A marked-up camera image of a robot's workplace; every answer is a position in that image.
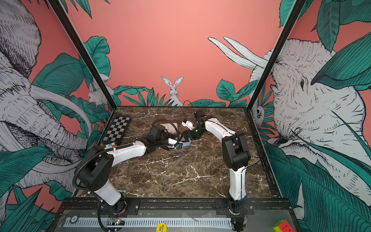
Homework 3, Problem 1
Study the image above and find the colourful puzzle cube on table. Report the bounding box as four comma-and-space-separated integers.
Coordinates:
105, 142, 117, 148

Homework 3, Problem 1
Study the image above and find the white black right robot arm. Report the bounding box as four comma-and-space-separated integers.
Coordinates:
186, 110, 251, 215

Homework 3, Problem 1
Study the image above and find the black white chessboard box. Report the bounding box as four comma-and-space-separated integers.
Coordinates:
100, 115, 131, 145

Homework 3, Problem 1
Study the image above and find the white perforated rail strip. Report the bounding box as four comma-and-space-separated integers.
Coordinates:
62, 217, 232, 229

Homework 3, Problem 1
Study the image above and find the light blue small alarm clock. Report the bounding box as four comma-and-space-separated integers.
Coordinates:
180, 138, 191, 148

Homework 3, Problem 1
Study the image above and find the colourful puzzle cube on ledge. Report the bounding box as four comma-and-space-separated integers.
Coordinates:
273, 220, 295, 232

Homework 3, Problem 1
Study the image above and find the yellow round sticker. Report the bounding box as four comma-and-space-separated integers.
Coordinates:
156, 223, 168, 232

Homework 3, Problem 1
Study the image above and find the yellow square alarm clock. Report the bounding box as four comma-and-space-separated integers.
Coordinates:
160, 122, 178, 134

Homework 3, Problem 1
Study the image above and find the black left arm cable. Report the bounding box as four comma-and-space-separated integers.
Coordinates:
72, 146, 117, 192

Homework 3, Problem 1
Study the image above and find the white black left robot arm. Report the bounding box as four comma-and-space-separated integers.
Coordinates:
72, 123, 180, 214

